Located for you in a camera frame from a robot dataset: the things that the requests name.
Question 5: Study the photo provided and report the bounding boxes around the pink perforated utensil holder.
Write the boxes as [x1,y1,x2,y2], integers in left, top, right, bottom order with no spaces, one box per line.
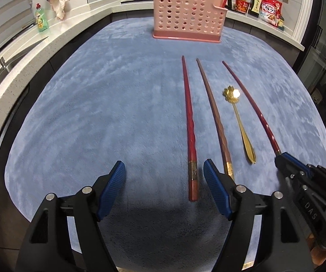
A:
[152,0,228,44]

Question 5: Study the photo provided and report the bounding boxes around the steel sink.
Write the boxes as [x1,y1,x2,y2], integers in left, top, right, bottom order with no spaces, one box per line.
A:
[0,35,50,102]

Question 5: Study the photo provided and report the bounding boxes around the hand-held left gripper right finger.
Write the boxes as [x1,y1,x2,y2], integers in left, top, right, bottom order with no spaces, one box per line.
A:
[203,159,316,272]

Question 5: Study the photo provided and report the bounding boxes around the window blinds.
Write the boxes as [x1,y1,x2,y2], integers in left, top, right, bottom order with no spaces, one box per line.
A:
[0,0,36,63]

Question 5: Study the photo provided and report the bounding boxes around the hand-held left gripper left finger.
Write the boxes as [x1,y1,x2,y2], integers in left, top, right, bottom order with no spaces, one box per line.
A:
[14,160,127,272]

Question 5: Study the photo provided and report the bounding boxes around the brown chopstick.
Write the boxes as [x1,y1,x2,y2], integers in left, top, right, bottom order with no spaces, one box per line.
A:
[196,58,235,181]

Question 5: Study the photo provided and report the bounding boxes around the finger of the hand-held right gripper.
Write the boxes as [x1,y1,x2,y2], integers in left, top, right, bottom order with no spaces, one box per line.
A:
[274,156,303,181]
[281,152,314,177]

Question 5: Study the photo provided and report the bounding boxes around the green dish soap bottle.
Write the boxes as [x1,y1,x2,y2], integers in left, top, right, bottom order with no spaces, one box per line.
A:
[35,3,49,33]

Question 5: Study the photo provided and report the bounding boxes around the dark soy sauce bottle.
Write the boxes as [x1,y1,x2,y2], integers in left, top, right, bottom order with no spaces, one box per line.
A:
[248,0,264,17]

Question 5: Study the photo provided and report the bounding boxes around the red and white cereal bag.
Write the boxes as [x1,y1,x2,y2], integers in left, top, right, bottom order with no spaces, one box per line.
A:
[259,0,283,24]

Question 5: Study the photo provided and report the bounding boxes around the red snack packet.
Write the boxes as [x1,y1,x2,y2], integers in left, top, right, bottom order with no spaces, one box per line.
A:
[234,0,251,14]

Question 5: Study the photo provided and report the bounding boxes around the gold flower spoon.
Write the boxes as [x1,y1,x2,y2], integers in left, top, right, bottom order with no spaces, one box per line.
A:
[222,85,257,165]

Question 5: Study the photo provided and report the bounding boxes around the dark red chopstick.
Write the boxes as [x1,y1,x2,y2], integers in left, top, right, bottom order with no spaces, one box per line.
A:
[181,56,200,202]
[222,61,282,157]

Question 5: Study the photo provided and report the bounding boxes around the blue plush blanket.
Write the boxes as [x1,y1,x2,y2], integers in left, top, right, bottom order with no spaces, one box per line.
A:
[4,17,326,261]

